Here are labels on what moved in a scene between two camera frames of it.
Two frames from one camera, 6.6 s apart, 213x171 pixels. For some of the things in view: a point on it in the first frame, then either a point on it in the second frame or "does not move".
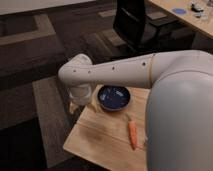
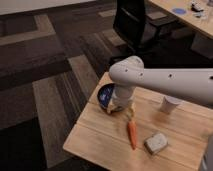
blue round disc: [179, 11] does not move
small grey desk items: [198, 11] does not move
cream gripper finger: [93, 103] -> [131, 110]
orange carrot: [132, 132] does not move
